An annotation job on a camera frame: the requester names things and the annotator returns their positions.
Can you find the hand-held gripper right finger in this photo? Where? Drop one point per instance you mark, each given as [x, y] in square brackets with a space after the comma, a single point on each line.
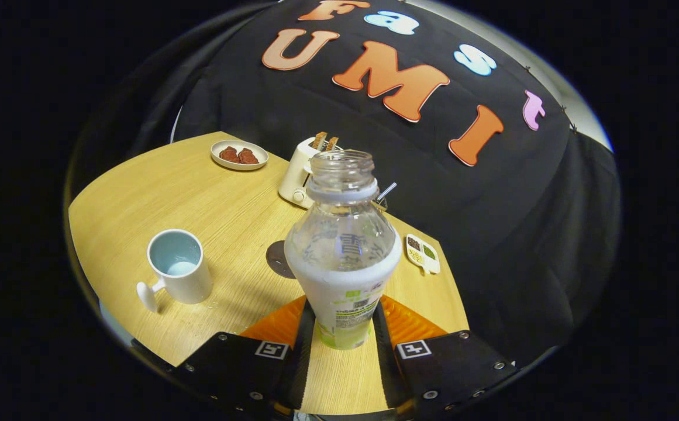
[387, 374]

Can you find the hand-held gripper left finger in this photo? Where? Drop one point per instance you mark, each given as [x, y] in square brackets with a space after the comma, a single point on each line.
[301, 374]

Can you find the clear plastic juice bottle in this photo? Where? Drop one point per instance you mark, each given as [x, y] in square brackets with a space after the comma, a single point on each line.
[342, 280]

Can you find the dark brown round coaster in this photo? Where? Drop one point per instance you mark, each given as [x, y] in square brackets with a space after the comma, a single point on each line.
[278, 260]

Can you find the white divided grain dish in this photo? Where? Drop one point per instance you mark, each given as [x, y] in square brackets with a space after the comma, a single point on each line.
[423, 255]

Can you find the wooden table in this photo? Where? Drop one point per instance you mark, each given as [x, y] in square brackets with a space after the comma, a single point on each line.
[228, 210]

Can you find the cream toaster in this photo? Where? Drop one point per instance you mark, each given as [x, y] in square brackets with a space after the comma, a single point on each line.
[295, 175]

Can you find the white oval plate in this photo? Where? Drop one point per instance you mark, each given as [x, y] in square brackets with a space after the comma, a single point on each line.
[240, 165]

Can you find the brown meat piece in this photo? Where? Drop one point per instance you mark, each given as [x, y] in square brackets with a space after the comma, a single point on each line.
[229, 155]
[248, 156]

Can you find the toasted bread slice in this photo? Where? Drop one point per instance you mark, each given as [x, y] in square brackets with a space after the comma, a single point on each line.
[332, 144]
[319, 140]

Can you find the row of cloth clips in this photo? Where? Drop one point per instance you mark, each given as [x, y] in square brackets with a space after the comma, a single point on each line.
[563, 107]

